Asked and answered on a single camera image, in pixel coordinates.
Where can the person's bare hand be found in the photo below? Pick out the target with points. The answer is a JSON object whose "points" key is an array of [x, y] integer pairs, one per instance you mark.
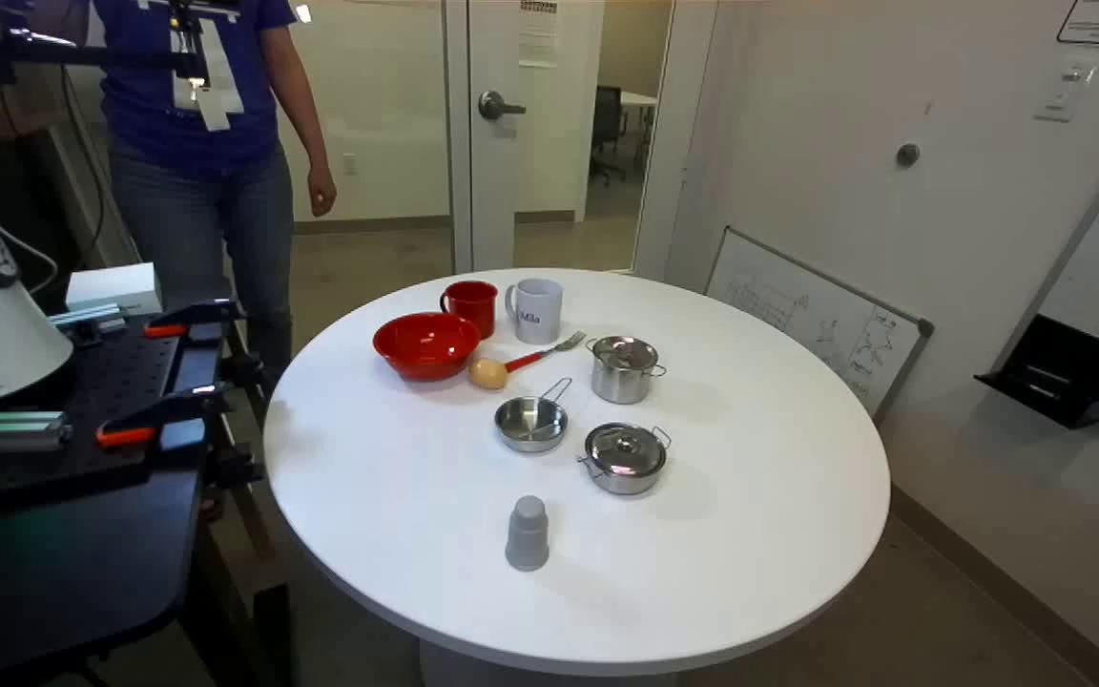
{"points": [[321, 193]]}

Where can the tall steel pot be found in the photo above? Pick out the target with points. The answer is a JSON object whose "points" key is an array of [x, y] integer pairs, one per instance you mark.
{"points": [[622, 388]]}

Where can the steel lid of low pot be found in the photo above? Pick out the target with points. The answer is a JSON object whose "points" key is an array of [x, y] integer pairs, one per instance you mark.
{"points": [[628, 448]]}

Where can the low steel pot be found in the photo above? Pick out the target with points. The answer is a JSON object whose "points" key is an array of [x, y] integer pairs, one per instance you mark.
{"points": [[628, 484]]}

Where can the person in blue shirt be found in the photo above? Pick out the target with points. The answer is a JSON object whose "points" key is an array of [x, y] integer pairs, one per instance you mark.
{"points": [[192, 140]]}

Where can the white id badge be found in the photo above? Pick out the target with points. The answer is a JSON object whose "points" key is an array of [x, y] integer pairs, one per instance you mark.
{"points": [[209, 88]]}

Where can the white door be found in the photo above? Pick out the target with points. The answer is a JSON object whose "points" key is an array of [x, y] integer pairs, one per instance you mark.
{"points": [[494, 193]]}

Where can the red bowl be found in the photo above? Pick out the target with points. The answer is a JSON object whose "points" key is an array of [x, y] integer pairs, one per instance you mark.
{"points": [[423, 345]]}

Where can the red mug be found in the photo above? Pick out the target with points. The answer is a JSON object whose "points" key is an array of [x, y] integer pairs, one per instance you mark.
{"points": [[473, 308]]}

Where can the white cardboard box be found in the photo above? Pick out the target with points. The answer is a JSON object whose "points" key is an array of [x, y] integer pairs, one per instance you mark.
{"points": [[115, 288]]}

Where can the white mug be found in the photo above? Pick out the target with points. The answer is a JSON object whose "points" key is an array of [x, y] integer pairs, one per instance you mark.
{"points": [[535, 309]]}

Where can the beige egg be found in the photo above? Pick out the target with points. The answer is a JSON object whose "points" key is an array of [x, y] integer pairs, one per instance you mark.
{"points": [[489, 375]]}

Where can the small steel saucepan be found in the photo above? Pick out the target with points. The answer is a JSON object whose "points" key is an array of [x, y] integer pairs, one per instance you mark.
{"points": [[530, 425]]}

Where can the gray plastic cup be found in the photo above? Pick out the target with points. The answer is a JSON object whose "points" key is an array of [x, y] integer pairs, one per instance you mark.
{"points": [[529, 534]]}

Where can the black work table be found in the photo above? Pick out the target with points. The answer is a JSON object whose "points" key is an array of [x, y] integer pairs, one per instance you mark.
{"points": [[67, 557]]}

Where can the small whiteboard with drawings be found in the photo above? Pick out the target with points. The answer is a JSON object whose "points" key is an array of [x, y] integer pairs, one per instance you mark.
{"points": [[817, 319]]}

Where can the black marker tray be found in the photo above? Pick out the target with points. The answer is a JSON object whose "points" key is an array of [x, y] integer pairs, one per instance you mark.
{"points": [[1062, 372]]}

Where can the round wall door stop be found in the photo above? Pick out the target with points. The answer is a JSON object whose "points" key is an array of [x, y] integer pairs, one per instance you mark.
{"points": [[906, 153]]}

